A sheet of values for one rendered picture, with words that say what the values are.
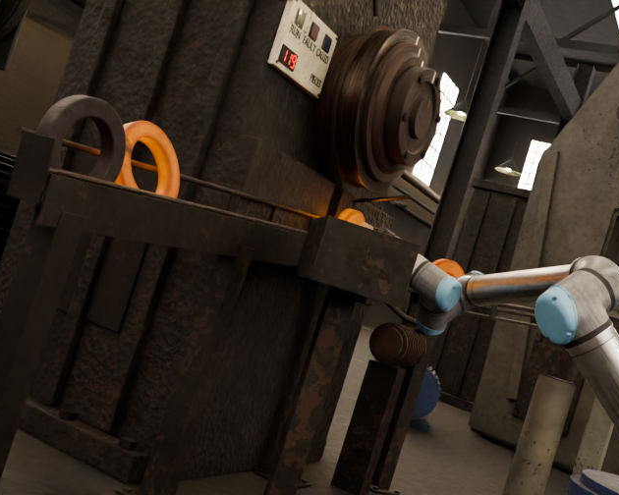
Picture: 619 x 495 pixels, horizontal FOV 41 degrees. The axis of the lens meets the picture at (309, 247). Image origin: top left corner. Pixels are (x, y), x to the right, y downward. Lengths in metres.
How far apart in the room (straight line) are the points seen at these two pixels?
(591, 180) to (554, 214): 0.29
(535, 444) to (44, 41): 7.72
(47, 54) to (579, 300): 8.22
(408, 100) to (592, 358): 0.86
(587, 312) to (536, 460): 0.99
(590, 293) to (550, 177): 3.26
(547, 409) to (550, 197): 2.49
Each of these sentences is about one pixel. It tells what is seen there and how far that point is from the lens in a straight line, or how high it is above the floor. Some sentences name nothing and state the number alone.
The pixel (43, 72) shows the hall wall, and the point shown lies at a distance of 9.57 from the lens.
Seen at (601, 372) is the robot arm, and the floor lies 0.58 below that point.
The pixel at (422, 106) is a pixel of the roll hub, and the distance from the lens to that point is 2.34.
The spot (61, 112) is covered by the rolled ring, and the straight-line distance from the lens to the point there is 1.41.
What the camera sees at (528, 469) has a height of 0.22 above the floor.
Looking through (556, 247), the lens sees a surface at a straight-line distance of 4.99.
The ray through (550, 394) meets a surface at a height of 0.47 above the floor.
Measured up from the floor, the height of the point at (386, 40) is 1.26.
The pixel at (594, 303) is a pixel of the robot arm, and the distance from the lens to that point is 1.87.
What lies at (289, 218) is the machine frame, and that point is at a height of 0.72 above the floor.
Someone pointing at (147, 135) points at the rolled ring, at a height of 0.75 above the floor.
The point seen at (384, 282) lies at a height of 0.62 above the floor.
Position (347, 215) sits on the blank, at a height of 0.79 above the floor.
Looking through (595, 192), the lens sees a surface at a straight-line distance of 5.00.
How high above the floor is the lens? 0.58
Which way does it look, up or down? 2 degrees up
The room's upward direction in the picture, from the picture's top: 18 degrees clockwise
